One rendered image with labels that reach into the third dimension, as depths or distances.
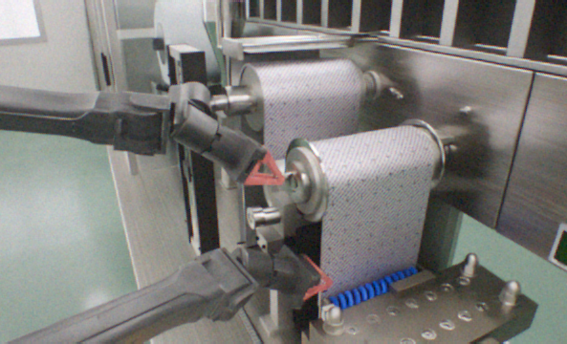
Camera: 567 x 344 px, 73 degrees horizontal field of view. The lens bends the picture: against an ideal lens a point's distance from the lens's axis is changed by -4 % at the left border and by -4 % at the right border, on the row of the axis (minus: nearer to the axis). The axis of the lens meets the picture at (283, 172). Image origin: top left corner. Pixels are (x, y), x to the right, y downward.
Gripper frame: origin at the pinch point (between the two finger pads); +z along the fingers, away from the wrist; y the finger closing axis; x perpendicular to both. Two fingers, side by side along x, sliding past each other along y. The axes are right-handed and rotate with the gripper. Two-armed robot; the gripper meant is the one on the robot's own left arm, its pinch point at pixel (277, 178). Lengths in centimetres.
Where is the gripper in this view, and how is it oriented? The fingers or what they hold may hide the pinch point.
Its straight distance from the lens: 68.0
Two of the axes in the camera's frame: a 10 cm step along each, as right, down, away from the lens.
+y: 4.1, 3.4, -8.5
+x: 5.5, -8.3, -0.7
